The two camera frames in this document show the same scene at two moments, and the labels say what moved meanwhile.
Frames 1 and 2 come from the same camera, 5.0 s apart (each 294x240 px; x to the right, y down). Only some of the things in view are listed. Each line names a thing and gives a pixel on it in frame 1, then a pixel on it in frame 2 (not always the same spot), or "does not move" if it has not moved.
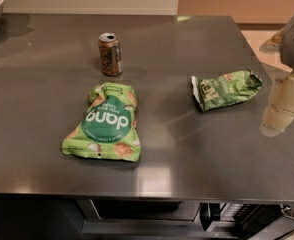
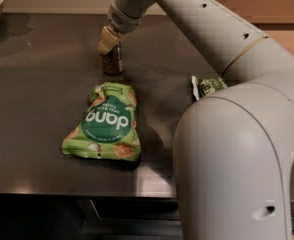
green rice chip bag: x=108 y=128 does not move
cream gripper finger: x=287 y=98 → x=126 y=12
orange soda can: x=110 y=53 does not move
